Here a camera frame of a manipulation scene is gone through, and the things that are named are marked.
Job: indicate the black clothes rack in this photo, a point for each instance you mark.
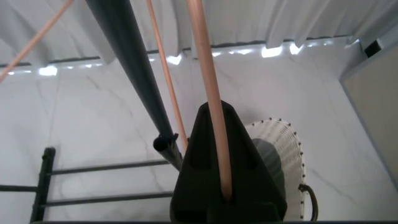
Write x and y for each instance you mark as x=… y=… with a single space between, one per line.
x=124 y=40

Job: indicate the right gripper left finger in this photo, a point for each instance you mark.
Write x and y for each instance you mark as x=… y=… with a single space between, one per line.
x=196 y=174

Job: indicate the white laundry basket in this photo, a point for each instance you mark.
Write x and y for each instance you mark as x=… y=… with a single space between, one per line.
x=280 y=137

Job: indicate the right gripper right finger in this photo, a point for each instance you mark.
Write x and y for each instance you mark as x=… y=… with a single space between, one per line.
x=255 y=186

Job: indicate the pink clothes hanger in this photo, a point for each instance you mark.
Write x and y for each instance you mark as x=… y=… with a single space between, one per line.
x=37 y=36
x=205 y=46

